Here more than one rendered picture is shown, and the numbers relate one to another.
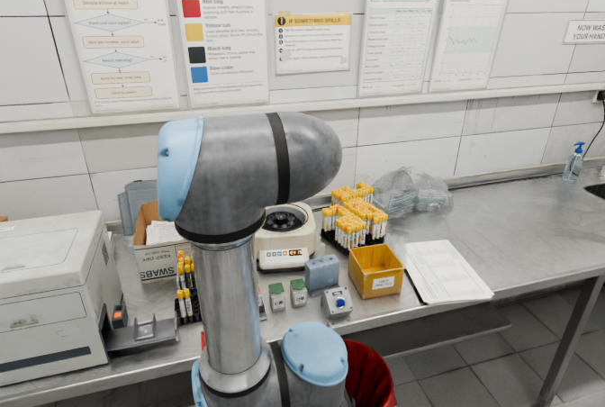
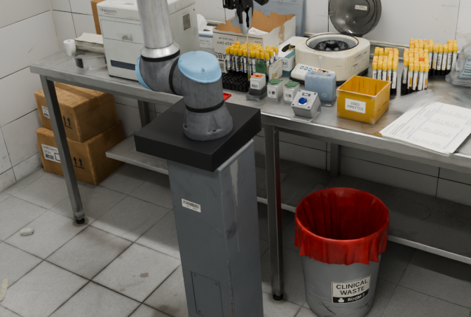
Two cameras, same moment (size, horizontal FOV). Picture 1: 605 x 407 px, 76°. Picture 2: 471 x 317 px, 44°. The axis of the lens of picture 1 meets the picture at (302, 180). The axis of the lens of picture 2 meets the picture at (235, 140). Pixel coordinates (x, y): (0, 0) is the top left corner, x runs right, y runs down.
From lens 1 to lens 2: 1.34 m
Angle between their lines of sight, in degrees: 44
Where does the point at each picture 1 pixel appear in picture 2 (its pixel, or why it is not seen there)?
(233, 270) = not seen: outside the picture
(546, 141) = not seen: outside the picture
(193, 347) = not seen: hidden behind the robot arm
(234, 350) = (146, 31)
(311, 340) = (198, 57)
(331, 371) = (191, 69)
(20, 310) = (126, 28)
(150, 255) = (221, 39)
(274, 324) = (259, 104)
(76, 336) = not seen: hidden behind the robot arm
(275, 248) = (308, 63)
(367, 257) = (371, 91)
